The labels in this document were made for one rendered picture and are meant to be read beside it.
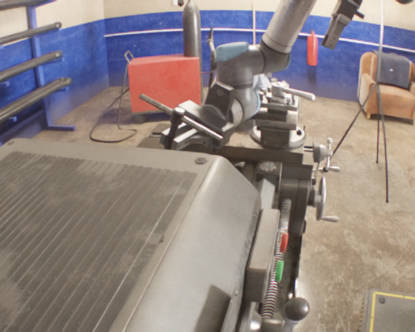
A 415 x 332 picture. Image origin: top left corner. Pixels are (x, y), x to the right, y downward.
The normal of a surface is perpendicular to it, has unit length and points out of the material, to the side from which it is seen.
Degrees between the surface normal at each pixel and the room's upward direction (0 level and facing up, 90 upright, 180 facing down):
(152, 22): 90
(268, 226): 0
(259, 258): 0
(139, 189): 0
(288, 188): 90
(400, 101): 90
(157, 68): 90
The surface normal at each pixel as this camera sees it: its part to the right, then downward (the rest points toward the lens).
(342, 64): -0.26, 0.48
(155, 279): 0.10, -0.85
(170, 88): 0.09, 0.48
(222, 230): 0.66, -0.55
